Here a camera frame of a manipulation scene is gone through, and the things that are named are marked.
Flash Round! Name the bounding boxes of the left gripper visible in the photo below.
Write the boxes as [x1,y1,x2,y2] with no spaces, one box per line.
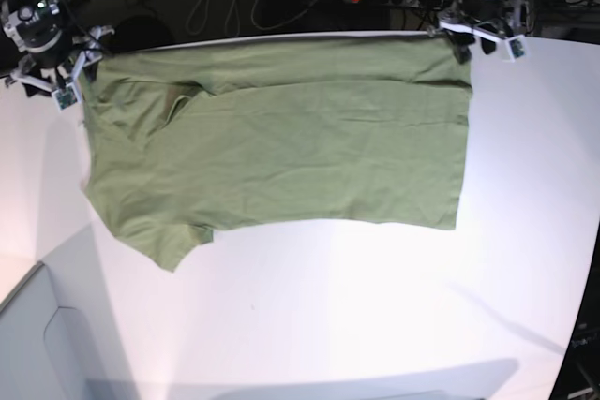
[428,0,528,64]

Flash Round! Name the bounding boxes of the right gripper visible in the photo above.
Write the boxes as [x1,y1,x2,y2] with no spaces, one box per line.
[1,0,115,97]

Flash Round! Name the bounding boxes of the green T-shirt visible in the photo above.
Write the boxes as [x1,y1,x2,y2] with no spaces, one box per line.
[82,37,473,271]

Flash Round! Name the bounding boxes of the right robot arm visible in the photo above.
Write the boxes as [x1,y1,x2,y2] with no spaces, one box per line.
[1,0,115,110]

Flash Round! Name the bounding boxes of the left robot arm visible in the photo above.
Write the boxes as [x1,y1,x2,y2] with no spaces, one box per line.
[428,0,599,65]

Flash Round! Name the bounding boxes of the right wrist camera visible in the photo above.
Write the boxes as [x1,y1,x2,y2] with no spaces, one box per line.
[52,82,83,111]

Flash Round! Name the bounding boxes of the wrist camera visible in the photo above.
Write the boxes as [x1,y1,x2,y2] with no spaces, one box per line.
[52,82,83,111]
[499,35,529,63]

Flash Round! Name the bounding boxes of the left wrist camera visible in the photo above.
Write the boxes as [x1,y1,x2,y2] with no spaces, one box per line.
[499,35,529,63]

